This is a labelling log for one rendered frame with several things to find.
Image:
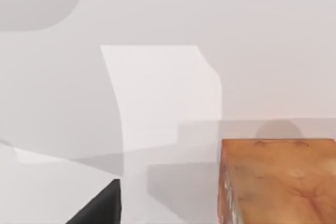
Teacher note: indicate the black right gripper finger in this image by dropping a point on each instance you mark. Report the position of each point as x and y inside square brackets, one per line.
[103, 205]

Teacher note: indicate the orange wooden box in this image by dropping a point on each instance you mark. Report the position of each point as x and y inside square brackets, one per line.
[278, 182]

